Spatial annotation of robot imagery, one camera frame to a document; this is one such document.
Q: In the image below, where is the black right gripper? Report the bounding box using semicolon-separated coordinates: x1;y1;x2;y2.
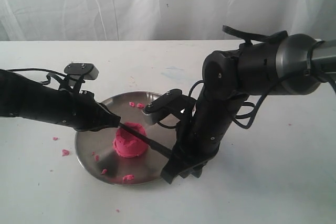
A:
161;87;248;184

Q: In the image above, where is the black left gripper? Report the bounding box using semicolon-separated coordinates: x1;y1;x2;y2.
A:
59;93;121;132

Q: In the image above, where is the pink dough lump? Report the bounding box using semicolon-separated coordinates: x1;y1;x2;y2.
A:
113;128;148;158

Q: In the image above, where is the round steel plate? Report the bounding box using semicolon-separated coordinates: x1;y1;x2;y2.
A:
75;91;178;185

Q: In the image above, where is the black knife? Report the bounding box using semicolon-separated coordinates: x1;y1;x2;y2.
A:
119;123;172;158

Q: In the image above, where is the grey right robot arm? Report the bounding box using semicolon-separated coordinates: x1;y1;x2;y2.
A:
161;34;335;183

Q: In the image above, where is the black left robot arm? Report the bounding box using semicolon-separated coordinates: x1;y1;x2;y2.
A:
1;69;121;132

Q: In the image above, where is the pink sand crumb large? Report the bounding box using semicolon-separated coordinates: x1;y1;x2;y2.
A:
62;149;70;156

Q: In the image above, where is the white backdrop curtain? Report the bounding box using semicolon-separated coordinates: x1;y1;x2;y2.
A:
1;0;335;41

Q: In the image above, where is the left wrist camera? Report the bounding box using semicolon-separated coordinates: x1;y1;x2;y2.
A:
64;62;99;80

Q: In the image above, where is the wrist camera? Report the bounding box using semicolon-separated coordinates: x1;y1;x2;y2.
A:
142;89;182;125
64;62;99;80

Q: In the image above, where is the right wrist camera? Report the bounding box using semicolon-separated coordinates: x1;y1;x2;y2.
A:
142;89;182;125

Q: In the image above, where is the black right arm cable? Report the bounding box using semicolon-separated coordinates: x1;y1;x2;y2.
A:
157;25;336;130

